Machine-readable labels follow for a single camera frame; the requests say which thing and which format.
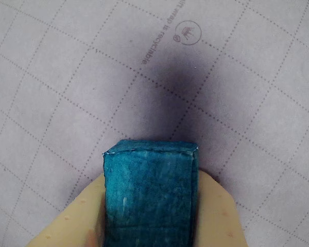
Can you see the blue block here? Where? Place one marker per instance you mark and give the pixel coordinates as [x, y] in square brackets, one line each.
[149, 195]

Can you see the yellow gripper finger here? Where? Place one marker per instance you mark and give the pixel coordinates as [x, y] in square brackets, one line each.
[79, 213]
[216, 216]

